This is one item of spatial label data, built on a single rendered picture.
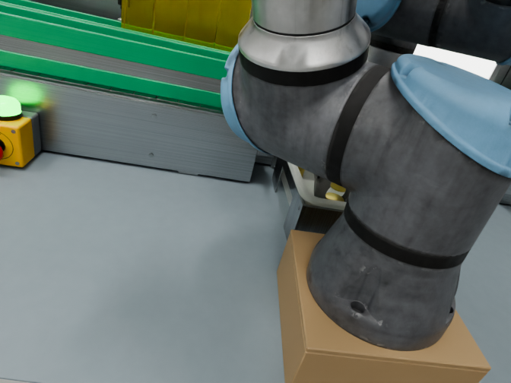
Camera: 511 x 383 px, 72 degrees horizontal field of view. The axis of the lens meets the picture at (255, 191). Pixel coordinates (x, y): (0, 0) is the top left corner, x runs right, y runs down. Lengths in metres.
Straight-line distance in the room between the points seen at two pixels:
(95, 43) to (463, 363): 0.64
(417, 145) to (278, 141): 0.12
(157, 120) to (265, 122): 0.34
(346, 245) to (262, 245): 0.22
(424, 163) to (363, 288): 0.13
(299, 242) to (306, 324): 0.12
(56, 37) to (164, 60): 0.16
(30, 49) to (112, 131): 0.17
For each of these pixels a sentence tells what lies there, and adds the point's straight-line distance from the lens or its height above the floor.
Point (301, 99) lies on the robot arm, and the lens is 0.31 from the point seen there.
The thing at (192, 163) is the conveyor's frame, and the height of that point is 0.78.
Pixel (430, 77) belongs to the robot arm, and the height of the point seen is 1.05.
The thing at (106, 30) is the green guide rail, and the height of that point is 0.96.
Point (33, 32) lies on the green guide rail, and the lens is 0.69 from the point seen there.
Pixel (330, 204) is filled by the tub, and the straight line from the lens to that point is 0.52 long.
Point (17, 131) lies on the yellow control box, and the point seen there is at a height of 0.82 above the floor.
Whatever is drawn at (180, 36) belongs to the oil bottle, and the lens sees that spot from 0.74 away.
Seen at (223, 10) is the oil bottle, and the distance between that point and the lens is 0.73.
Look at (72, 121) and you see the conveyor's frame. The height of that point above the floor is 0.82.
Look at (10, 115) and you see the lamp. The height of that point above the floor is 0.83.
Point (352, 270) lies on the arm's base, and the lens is 0.34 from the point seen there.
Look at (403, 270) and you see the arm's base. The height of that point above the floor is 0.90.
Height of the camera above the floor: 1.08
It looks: 29 degrees down
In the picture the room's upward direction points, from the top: 15 degrees clockwise
